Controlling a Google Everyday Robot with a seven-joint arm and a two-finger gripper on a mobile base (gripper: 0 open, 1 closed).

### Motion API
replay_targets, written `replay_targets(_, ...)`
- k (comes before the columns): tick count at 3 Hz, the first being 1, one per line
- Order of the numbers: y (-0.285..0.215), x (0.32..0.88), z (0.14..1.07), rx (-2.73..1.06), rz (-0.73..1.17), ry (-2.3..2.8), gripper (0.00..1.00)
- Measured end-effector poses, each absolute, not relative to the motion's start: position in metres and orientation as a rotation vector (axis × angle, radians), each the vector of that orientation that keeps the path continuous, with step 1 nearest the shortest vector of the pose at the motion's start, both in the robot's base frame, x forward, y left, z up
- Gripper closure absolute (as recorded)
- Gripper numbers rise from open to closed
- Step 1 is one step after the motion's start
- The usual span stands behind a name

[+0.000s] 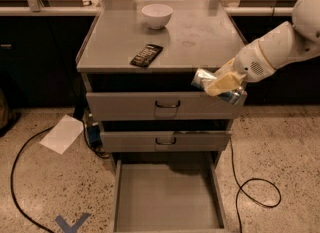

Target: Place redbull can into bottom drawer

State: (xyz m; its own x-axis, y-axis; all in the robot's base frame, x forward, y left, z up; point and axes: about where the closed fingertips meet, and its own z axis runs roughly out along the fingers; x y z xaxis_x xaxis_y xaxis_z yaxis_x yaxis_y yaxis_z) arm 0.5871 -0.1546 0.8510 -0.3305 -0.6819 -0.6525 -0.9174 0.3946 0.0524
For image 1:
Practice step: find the dark counter with rail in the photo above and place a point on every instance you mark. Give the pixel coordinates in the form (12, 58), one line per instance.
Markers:
(38, 66)

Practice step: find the white paper sheet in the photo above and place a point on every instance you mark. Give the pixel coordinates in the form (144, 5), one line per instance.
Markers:
(63, 134)

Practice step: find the grey open bottom drawer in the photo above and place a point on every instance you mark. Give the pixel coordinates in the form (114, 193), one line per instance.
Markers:
(166, 198)

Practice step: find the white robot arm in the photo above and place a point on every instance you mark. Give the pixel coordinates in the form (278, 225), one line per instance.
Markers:
(288, 43)

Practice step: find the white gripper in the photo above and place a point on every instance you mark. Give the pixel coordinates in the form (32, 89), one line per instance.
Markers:
(252, 63)

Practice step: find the black snack bar packet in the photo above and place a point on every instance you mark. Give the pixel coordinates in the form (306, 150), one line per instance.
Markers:
(146, 56)

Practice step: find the blue power box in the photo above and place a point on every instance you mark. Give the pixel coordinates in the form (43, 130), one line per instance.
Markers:
(93, 133)

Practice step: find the white ceramic bowl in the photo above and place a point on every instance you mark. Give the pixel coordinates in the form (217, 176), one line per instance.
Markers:
(156, 16)

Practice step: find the grey top drawer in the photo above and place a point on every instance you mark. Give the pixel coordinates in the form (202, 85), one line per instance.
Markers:
(121, 106)

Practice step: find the black drawer handle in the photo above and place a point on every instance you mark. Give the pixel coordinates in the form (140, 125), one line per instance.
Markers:
(171, 141)
(167, 105)

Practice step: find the black drawer handle middle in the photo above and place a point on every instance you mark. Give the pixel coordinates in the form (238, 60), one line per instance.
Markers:
(171, 141)

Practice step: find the grey metal drawer cabinet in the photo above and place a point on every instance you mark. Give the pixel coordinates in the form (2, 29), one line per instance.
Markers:
(199, 35)

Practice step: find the black drawer handle top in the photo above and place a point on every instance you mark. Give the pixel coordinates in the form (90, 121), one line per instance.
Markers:
(167, 105)

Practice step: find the grey middle drawer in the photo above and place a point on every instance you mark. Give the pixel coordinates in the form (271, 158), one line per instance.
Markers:
(187, 141)

